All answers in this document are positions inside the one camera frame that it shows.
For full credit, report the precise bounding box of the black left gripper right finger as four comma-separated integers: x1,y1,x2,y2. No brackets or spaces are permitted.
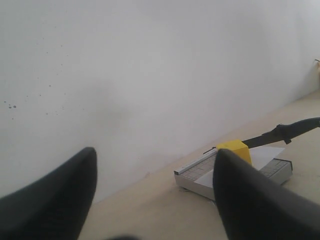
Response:
212,149,320,240

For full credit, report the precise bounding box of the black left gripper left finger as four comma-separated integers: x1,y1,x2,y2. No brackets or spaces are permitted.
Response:
0,147,97,240

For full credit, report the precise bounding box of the white paper sheet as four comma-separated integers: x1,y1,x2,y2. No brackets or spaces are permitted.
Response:
195,146,292,188

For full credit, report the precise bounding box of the yellow foam cube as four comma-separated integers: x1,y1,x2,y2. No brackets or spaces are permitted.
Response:
216,139,252,165

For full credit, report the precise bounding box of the black cutter blade lever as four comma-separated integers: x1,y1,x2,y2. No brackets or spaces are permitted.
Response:
242,117,320,149

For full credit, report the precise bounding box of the grey metal paper cutter base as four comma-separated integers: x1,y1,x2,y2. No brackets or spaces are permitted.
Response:
174,148,293,201

